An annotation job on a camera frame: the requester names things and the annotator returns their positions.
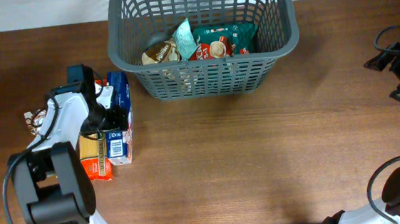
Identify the blue pasta packet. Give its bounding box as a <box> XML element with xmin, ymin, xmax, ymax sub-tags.
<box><xmin>106</xmin><ymin>71</ymin><xmax>133</xmax><ymax>166</ymax></box>

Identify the brown Pantree snack bag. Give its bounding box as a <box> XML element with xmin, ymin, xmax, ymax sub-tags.
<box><xmin>141</xmin><ymin>39</ymin><xmax>181</xmax><ymax>65</ymax></box>

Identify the light teal snack packet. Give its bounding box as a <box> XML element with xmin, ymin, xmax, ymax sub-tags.
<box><xmin>173</xmin><ymin>19</ymin><xmax>197</xmax><ymax>60</ymax></box>

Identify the grey plastic basket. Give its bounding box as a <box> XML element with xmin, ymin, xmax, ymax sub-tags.
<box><xmin>108</xmin><ymin>0</ymin><xmax>299</xmax><ymax>100</ymax></box>

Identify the green coffee mix bag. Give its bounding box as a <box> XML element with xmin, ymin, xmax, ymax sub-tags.
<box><xmin>190</xmin><ymin>22</ymin><xmax>258</xmax><ymax>61</ymax></box>

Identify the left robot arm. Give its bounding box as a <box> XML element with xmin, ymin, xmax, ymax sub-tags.
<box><xmin>2</xmin><ymin>64</ymin><xmax>129</xmax><ymax>224</ymax></box>

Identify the San Remo spaghetti packet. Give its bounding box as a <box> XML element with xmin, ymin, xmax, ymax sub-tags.
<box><xmin>78</xmin><ymin>126</ymin><xmax>113</xmax><ymax>181</ymax></box>

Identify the brown pastry snack bag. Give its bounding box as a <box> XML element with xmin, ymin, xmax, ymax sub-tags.
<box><xmin>24</xmin><ymin>108</ymin><xmax>47</xmax><ymax>135</ymax></box>

